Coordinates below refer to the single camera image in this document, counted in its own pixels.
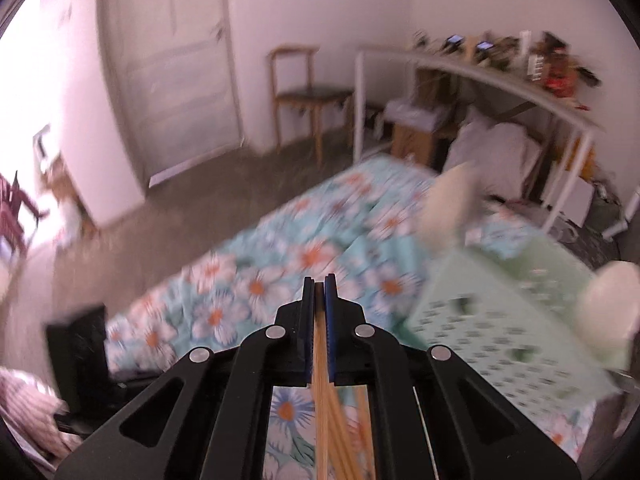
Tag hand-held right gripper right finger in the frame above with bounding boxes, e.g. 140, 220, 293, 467
324, 275, 583, 480

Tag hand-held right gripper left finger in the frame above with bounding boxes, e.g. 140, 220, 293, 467
54, 277, 316, 480

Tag white ceramic spoon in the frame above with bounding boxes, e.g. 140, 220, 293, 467
419, 161, 477, 252

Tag green plastic utensil holder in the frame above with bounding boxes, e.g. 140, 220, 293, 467
406, 237, 623, 411

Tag person's left forearm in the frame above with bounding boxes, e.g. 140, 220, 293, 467
0, 367, 83, 468

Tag brown cardboard boxes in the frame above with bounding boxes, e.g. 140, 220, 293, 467
35, 130, 98, 241

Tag cardboard box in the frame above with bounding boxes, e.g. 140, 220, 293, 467
391, 122, 451, 167

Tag grey white box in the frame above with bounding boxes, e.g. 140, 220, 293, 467
384, 97, 453, 133

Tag wooden chair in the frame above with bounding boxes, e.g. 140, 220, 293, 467
269, 45, 357, 167

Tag white sack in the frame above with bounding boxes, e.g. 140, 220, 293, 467
444, 119, 546, 198

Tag white shell-shaped spoon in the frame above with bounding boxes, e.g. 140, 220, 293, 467
574, 261, 637, 363

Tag white wooden door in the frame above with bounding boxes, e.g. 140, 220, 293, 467
97, 0, 247, 190

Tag white table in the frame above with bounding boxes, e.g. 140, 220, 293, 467
354, 44, 608, 235

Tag long white box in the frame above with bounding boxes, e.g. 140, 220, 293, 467
602, 204, 637, 240

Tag cola bottle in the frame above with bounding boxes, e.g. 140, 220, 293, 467
544, 67, 576, 97

